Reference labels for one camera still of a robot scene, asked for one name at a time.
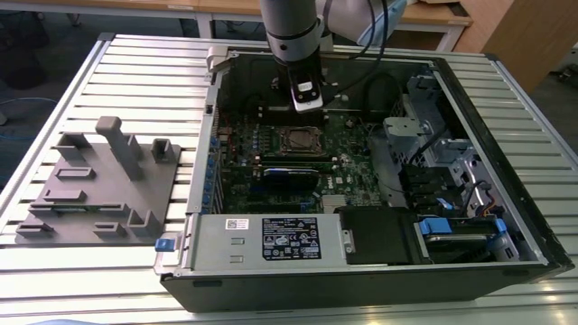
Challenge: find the wooden cabinet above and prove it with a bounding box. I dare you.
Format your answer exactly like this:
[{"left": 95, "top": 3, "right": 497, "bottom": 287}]
[{"left": 456, "top": 0, "right": 578, "bottom": 99}]

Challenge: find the blue disk carrier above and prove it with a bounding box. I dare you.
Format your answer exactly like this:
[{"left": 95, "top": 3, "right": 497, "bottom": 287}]
[{"left": 418, "top": 217, "right": 508, "bottom": 236}]

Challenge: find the dark office chair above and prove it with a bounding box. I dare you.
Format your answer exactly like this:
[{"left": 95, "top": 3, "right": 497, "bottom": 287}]
[{"left": 0, "top": 13, "right": 52, "bottom": 91}]

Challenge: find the black plastic bracket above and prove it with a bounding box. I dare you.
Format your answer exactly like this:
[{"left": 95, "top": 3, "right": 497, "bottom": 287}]
[{"left": 399, "top": 165, "right": 458, "bottom": 213}]

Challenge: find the silver finned heatsink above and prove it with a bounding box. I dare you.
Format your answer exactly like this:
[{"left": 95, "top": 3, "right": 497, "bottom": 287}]
[{"left": 321, "top": 194, "right": 349, "bottom": 208}]

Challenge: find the black disk wire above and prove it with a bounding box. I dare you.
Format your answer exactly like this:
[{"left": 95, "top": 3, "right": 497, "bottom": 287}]
[{"left": 464, "top": 180, "right": 504, "bottom": 217}]

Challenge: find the green motherboard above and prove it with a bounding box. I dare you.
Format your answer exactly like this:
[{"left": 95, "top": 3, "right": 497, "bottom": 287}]
[{"left": 215, "top": 104, "right": 395, "bottom": 215}]

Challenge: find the silver CPU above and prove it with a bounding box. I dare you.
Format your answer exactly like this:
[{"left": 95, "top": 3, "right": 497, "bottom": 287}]
[{"left": 289, "top": 130, "right": 319, "bottom": 150}]

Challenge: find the grey parts rack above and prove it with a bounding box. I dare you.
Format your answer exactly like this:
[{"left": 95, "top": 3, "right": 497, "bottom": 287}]
[{"left": 15, "top": 116, "right": 183, "bottom": 245}]

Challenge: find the CPU socket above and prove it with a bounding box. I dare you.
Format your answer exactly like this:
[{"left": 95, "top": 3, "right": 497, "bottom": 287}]
[{"left": 278, "top": 125, "right": 330, "bottom": 158}]

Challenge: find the metal drive cage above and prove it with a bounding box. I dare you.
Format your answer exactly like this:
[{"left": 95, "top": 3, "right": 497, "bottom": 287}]
[{"left": 383, "top": 72, "right": 505, "bottom": 219}]

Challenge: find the black looped cable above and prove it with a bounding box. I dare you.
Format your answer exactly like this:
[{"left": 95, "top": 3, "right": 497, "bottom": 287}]
[{"left": 367, "top": 72, "right": 404, "bottom": 113}]

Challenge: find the wooden desk white frame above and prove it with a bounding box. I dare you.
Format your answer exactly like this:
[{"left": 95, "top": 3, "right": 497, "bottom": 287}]
[
  {"left": 0, "top": 0, "right": 214, "bottom": 38},
  {"left": 194, "top": 0, "right": 474, "bottom": 51}
]

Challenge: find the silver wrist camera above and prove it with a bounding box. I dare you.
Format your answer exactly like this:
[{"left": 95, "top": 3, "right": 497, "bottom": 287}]
[{"left": 290, "top": 80, "right": 326, "bottom": 114}]

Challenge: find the metal socket cover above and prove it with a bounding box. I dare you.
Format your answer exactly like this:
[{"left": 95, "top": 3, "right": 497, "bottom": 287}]
[{"left": 282, "top": 127, "right": 327, "bottom": 156}]

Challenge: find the blue case latch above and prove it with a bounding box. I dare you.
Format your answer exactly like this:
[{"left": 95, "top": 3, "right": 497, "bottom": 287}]
[{"left": 154, "top": 238, "right": 178, "bottom": 254}]

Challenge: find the silver metal bracket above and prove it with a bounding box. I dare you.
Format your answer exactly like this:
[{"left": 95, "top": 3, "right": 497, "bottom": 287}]
[{"left": 382, "top": 116, "right": 433, "bottom": 139}]

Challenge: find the black graphics card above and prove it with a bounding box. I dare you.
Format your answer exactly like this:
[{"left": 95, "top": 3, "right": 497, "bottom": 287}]
[{"left": 262, "top": 166, "right": 321, "bottom": 194}]

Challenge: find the black camera cable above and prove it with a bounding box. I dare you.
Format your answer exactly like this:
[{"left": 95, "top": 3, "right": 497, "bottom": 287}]
[{"left": 327, "top": 0, "right": 394, "bottom": 98}]

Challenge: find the silver power supply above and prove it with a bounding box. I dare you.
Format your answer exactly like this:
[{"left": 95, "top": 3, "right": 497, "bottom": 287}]
[{"left": 183, "top": 213, "right": 357, "bottom": 272}]

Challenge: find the grey case handle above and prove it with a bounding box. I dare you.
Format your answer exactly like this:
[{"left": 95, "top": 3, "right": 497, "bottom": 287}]
[{"left": 205, "top": 45, "right": 233, "bottom": 74}]

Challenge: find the black PC case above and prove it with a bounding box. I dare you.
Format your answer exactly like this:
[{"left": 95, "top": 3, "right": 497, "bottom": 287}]
[{"left": 153, "top": 45, "right": 576, "bottom": 314}]

